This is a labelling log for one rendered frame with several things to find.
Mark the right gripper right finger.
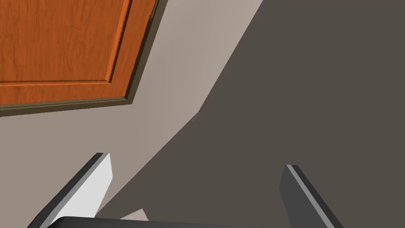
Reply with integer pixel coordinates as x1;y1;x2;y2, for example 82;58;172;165
278;164;344;228

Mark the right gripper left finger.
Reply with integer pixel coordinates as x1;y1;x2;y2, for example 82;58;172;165
27;152;113;228

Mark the orange wooden door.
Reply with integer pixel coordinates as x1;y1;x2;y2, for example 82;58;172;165
0;0;158;106

